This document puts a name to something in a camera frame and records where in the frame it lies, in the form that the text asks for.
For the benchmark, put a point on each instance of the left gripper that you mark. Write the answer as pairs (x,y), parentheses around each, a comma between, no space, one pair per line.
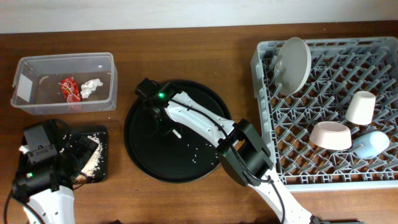
(84,148)

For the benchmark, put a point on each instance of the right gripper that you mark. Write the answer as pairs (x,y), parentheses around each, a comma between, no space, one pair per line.
(161,129)

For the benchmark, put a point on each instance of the white plastic fork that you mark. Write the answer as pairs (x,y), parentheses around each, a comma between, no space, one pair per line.
(177,133)

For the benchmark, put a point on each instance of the rice and pasta leftovers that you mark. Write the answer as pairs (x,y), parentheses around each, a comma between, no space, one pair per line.
(89,172)

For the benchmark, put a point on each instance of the white napkin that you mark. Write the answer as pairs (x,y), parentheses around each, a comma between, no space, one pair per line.
(89,87)

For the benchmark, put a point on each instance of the red snack wrapper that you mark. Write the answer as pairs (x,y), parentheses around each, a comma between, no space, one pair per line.
(70,90)

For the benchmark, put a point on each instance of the grey plate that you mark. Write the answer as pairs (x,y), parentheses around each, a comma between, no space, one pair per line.
(293,66)

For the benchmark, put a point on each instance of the white bowl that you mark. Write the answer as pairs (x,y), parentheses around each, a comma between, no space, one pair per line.
(331,135)

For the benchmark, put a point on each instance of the white cup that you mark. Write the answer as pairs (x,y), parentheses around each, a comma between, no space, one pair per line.
(361,108)

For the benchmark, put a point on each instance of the light blue cup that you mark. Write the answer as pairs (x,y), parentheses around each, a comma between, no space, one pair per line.
(371,144)

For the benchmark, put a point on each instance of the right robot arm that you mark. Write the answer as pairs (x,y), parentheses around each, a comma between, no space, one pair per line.
(243,154)

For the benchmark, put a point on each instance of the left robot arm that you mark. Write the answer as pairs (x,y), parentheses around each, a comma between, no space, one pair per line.
(53,204)

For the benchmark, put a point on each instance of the grey dishwasher rack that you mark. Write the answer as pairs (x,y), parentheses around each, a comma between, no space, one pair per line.
(339,69)

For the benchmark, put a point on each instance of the black rectangular tray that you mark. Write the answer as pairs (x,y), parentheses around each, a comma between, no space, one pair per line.
(101,174)

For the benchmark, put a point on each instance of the round black serving tray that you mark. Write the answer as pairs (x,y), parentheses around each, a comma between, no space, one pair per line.
(166,158)

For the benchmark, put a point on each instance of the clear plastic bin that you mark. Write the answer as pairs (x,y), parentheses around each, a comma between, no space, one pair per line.
(38,85)

